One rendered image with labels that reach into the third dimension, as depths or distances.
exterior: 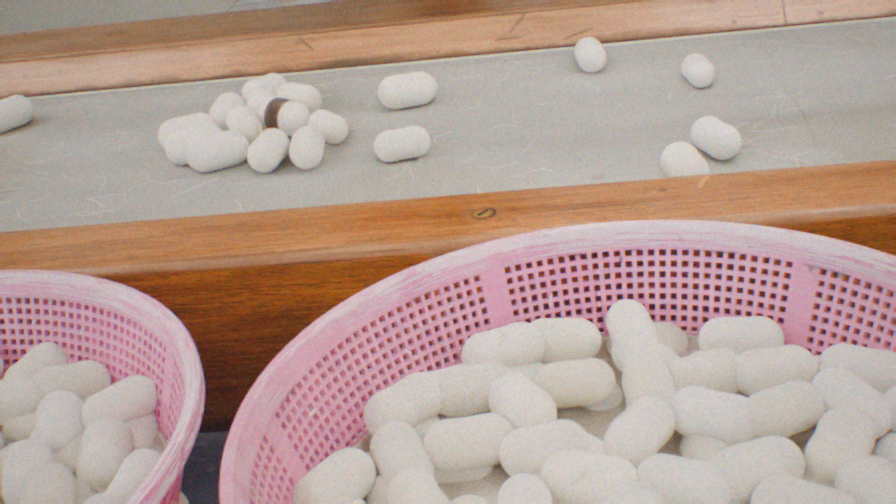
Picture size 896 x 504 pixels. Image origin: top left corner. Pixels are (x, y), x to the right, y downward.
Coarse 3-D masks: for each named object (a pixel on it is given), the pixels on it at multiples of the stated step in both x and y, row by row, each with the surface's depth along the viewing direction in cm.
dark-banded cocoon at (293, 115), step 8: (264, 104) 70; (288, 104) 69; (296, 104) 69; (280, 112) 69; (288, 112) 68; (296, 112) 68; (304, 112) 69; (280, 120) 69; (288, 120) 68; (296, 120) 68; (304, 120) 69; (280, 128) 69; (288, 128) 69; (296, 128) 69
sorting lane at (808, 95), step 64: (384, 64) 81; (448, 64) 80; (512, 64) 78; (576, 64) 77; (640, 64) 75; (768, 64) 72; (832, 64) 71; (64, 128) 76; (128, 128) 75; (384, 128) 69; (448, 128) 68; (512, 128) 67; (576, 128) 66; (640, 128) 64; (768, 128) 62; (832, 128) 61; (0, 192) 67; (64, 192) 65; (128, 192) 64; (192, 192) 63; (256, 192) 62; (320, 192) 61; (384, 192) 60; (448, 192) 59
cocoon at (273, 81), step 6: (258, 78) 75; (264, 78) 75; (270, 78) 76; (276, 78) 76; (282, 78) 76; (246, 84) 75; (252, 84) 75; (258, 84) 75; (264, 84) 75; (270, 84) 75; (276, 84) 76; (282, 84) 76; (246, 90) 75; (276, 90) 76
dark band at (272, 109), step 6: (270, 102) 69; (276, 102) 69; (282, 102) 69; (270, 108) 69; (276, 108) 69; (264, 114) 69; (270, 114) 69; (276, 114) 69; (264, 120) 70; (270, 120) 69; (276, 120) 69; (270, 126) 69; (276, 126) 69
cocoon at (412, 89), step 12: (420, 72) 72; (384, 84) 71; (396, 84) 71; (408, 84) 71; (420, 84) 71; (432, 84) 71; (384, 96) 71; (396, 96) 71; (408, 96) 71; (420, 96) 71; (432, 96) 72; (396, 108) 72
